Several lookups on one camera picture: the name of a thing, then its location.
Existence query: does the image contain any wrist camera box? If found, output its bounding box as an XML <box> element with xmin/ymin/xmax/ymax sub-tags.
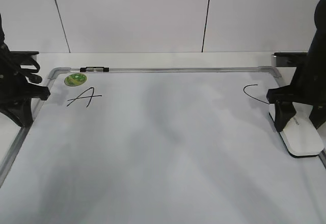
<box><xmin>271</xmin><ymin>52</ymin><xmax>308</xmax><ymax>67</ymax></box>
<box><xmin>10</xmin><ymin>51</ymin><xmax>39</xmax><ymax>68</ymax></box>

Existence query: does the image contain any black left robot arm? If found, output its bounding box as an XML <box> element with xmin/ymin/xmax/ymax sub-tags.
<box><xmin>1</xmin><ymin>30</ymin><xmax>50</xmax><ymax>128</ymax></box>

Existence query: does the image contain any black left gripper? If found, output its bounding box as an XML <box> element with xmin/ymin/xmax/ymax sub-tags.
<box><xmin>1</xmin><ymin>76</ymin><xmax>50</xmax><ymax>127</ymax></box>

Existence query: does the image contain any whiteboard with grey frame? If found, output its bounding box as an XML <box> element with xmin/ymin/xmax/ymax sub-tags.
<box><xmin>1</xmin><ymin>67</ymin><xmax>325</xmax><ymax>223</ymax></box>

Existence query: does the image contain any black silver marker pen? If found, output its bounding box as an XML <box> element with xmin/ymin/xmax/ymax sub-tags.
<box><xmin>79</xmin><ymin>67</ymin><xmax>110</xmax><ymax>73</ymax></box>

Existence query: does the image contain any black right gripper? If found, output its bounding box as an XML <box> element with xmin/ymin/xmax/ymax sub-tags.
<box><xmin>266</xmin><ymin>67</ymin><xmax>326</xmax><ymax>132</ymax></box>

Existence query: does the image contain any green round magnet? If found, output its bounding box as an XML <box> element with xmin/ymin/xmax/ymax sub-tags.
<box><xmin>64</xmin><ymin>73</ymin><xmax>87</xmax><ymax>87</ymax></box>

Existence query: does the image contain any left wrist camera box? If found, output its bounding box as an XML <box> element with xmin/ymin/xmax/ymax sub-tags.
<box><xmin>10</xmin><ymin>51</ymin><xmax>39</xmax><ymax>68</ymax></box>

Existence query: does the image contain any white whiteboard eraser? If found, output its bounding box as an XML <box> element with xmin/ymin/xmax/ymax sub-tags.
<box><xmin>279</xmin><ymin>103</ymin><xmax>324</xmax><ymax>157</ymax></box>

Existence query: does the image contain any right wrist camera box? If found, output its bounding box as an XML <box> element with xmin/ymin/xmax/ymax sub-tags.
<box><xmin>271</xmin><ymin>52</ymin><xmax>308</xmax><ymax>67</ymax></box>

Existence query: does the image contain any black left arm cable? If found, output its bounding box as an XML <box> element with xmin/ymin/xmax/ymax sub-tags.
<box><xmin>0</xmin><ymin>44</ymin><xmax>43</xmax><ymax>84</ymax></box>

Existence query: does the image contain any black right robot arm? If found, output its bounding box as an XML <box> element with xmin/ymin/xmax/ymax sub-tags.
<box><xmin>266</xmin><ymin>0</ymin><xmax>325</xmax><ymax>132</ymax></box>

